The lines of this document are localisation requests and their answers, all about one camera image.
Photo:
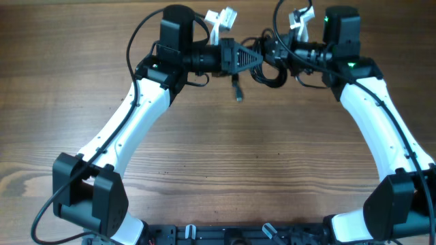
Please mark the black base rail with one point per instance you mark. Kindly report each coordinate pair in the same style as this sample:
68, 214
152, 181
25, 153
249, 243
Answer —
305, 234

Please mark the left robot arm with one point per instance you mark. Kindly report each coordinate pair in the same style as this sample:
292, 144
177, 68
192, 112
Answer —
203, 59

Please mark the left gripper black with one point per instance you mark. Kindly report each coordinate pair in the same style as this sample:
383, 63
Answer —
229, 56

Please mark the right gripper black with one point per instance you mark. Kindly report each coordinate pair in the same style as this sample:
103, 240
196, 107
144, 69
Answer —
283, 57

